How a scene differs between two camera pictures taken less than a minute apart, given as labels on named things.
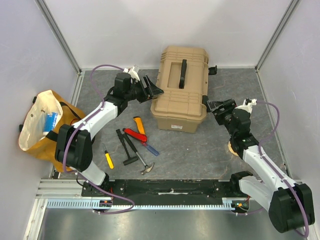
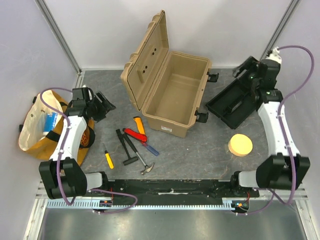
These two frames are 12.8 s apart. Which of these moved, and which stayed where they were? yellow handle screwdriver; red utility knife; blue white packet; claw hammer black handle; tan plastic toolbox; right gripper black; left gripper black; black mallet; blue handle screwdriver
Moved: left gripper black; tan plastic toolbox; right gripper black
Stayed: blue handle screwdriver; yellow handle screwdriver; red utility knife; claw hammer black handle; blue white packet; black mallet
